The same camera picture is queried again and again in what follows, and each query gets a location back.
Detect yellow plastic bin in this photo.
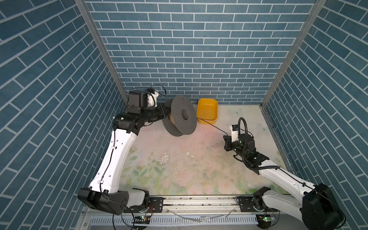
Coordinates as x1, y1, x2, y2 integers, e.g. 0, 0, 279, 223
196, 98, 219, 125

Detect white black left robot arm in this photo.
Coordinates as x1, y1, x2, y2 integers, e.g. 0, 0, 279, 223
78, 103, 171, 215

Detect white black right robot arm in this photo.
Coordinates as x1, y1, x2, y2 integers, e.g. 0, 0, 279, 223
223, 134, 347, 230

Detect aluminium corner post left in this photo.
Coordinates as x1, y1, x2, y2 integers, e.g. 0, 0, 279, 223
75, 0, 128, 104

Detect black thin cable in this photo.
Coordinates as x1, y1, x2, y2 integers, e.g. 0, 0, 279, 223
196, 117, 231, 136

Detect green circuit board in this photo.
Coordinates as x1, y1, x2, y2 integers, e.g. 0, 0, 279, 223
133, 216, 151, 225
256, 214, 276, 230

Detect aluminium corner post right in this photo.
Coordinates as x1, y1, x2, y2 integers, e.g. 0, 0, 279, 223
260, 0, 327, 109

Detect grey perforated cable spool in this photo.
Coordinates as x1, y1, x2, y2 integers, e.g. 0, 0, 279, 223
163, 95, 197, 137

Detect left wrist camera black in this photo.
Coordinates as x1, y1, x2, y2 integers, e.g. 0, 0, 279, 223
126, 87, 160, 115

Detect right green circuit board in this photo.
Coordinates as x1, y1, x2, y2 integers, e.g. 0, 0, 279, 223
256, 214, 276, 230

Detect black corrugated cable conduit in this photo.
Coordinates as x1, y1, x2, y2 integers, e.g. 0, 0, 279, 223
237, 117, 281, 171

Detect aluminium corner post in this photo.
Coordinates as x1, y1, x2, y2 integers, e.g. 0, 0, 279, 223
75, 0, 128, 104
260, 0, 327, 109

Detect left green circuit board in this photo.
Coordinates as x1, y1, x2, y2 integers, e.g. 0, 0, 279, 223
133, 216, 151, 225

